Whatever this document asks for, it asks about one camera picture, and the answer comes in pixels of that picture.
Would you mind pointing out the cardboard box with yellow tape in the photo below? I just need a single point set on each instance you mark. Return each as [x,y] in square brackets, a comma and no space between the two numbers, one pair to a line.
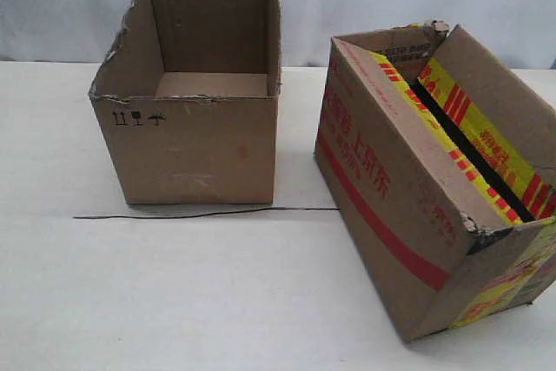
[442,163]

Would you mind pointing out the thin black floor line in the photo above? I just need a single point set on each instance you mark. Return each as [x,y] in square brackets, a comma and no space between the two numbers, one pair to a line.
[204,214]

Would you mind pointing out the open plain cardboard box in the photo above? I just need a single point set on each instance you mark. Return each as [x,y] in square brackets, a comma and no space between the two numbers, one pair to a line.
[187,101]

